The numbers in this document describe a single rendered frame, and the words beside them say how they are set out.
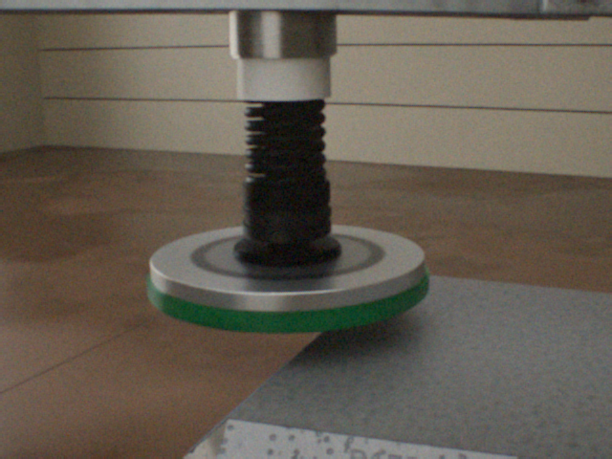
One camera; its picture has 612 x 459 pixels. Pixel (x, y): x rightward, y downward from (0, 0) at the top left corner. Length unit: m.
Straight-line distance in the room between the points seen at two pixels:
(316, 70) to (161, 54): 7.63
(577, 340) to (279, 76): 0.29
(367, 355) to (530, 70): 6.20
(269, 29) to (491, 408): 0.29
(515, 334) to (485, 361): 0.06
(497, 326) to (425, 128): 6.38
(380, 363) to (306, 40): 0.23
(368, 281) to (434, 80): 6.41
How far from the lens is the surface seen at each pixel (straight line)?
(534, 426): 0.51
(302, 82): 0.61
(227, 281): 0.59
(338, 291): 0.56
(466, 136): 6.93
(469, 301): 0.73
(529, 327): 0.68
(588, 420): 0.53
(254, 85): 0.61
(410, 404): 0.53
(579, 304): 0.74
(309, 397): 0.54
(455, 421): 0.51
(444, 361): 0.60
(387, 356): 0.61
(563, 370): 0.60
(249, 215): 0.63
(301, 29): 0.60
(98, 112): 8.77
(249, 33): 0.61
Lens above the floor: 1.06
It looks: 13 degrees down
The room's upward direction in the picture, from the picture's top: 1 degrees counter-clockwise
